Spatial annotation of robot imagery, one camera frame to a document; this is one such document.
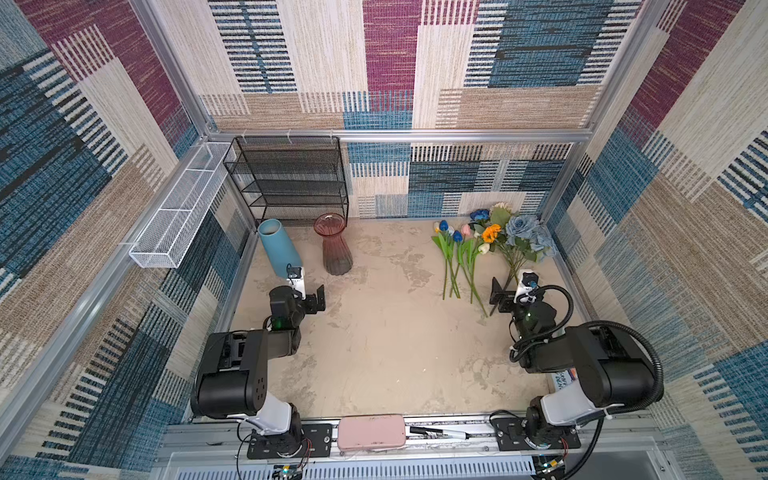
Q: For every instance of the teal ceramic vase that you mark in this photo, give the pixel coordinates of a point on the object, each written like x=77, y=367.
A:
x=279, y=247

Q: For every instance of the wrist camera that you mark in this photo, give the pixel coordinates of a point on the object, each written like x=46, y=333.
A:
x=526, y=287
x=296, y=279

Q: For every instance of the colourful paperback book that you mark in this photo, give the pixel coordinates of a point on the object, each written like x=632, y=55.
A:
x=563, y=379

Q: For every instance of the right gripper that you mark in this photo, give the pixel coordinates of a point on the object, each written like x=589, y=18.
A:
x=507, y=298

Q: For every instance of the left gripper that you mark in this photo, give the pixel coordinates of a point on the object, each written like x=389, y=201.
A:
x=311, y=300

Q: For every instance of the black wire shelf rack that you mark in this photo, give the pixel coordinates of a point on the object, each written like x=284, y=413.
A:
x=291, y=179

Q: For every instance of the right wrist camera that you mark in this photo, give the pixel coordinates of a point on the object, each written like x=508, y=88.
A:
x=526, y=287

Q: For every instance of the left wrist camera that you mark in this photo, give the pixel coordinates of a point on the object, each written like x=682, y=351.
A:
x=296, y=279

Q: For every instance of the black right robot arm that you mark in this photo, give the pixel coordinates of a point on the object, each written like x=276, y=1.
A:
x=617, y=370

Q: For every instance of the blue rose orange flower bouquet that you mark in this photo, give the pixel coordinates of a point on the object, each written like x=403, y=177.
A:
x=517, y=237

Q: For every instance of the pink ribbed glass vase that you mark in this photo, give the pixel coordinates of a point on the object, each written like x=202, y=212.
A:
x=337, y=257

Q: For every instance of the black white marker pen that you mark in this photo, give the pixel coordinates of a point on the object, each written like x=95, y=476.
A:
x=438, y=433

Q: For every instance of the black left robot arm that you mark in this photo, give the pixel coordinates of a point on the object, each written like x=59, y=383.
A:
x=232, y=377

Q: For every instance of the white mesh wall basket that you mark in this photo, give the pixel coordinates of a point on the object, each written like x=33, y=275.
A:
x=165, y=241

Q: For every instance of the pink artificial tulip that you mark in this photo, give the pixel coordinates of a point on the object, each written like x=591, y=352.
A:
x=468, y=250

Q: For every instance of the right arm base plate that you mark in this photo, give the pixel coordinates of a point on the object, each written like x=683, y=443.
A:
x=514, y=433

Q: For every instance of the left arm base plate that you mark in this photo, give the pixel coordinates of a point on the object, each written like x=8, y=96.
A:
x=313, y=440

